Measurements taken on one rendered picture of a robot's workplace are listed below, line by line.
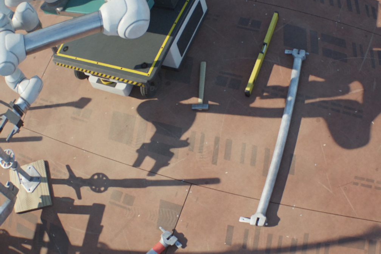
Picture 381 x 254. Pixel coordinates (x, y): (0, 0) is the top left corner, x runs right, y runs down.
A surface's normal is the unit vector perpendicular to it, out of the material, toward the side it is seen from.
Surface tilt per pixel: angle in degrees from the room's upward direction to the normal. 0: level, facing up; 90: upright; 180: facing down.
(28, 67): 0
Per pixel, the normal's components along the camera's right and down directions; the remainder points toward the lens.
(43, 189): -0.16, -0.45
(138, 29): 0.46, 0.77
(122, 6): 0.07, -0.45
